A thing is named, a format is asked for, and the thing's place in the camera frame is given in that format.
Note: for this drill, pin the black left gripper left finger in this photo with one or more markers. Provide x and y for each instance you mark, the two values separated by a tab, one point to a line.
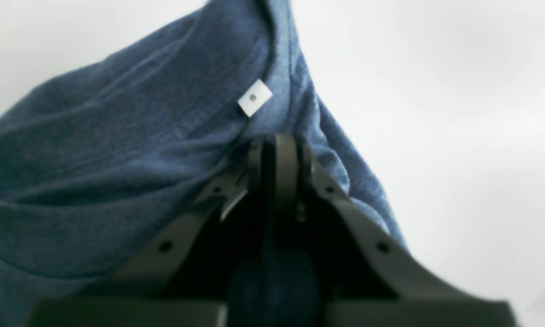
186	275

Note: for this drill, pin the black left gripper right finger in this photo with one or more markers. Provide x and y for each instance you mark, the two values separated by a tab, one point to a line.
363	276

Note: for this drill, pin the dark blue t-shirt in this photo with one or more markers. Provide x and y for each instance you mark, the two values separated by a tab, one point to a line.
95	161

